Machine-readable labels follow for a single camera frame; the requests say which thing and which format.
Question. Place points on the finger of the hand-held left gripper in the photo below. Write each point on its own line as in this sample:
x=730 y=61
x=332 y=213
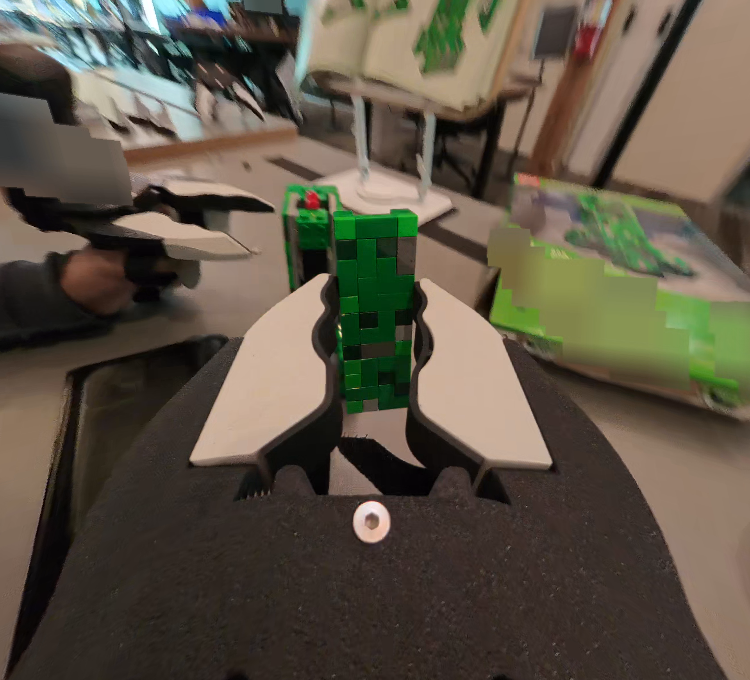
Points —
x=217 y=193
x=187 y=237

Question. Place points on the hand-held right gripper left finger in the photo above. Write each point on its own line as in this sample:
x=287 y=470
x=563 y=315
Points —
x=269 y=387

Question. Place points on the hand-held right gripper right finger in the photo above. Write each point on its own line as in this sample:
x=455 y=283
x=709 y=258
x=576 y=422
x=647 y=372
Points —
x=480 y=393

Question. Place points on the green lego creeper model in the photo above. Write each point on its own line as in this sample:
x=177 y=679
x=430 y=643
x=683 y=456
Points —
x=307 y=223

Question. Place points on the green lego side panel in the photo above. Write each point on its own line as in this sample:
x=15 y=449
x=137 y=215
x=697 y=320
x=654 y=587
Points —
x=375 y=305

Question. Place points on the person's left forearm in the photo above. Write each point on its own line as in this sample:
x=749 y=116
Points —
x=29 y=305

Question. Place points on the green lego set box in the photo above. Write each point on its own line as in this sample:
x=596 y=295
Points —
x=615 y=217

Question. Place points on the lego instruction booklet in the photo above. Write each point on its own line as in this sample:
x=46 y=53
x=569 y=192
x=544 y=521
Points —
x=398 y=35

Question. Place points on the person's left hand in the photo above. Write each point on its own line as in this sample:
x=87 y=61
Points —
x=96 y=281

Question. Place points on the wood-edged desk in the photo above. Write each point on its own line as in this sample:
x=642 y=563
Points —
x=205 y=143

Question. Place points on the black tray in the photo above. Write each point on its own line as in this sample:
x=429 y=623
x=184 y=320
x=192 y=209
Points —
x=129 y=387

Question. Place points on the white book stand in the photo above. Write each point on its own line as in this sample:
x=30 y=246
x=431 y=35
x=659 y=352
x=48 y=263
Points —
x=386 y=196

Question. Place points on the computer monitor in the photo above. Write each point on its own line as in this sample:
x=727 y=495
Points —
x=555 y=32

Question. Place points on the wooden post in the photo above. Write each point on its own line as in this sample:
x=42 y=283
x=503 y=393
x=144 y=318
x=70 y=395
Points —
x=577 y=117

